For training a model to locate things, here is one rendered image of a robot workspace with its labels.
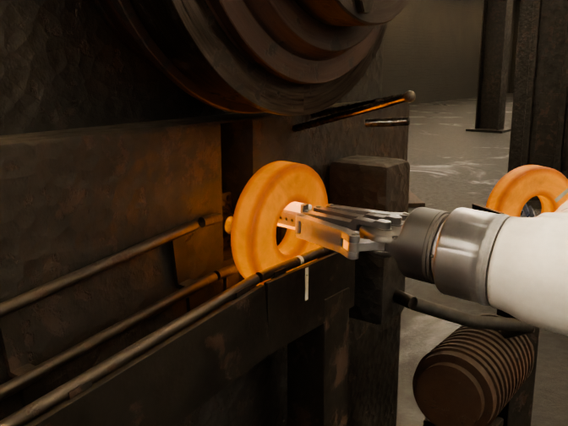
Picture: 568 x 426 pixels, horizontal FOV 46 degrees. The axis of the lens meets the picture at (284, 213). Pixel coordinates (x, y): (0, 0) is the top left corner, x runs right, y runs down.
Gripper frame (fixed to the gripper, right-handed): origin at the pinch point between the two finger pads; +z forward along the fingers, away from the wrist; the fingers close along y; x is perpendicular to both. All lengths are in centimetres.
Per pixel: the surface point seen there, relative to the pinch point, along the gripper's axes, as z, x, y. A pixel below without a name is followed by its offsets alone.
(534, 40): 92, 27, 409
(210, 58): -2.0, 17.8, -15.3
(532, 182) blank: -16.8, 0.3, 41.4
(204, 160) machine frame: 7.2, 6.1, -6.1
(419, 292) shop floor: 60, -79, 184
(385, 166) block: -2.6, 3.5, 20.2
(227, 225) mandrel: 8.0, -2.9, -0.8
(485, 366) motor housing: -18.4, -23.5, 24.7
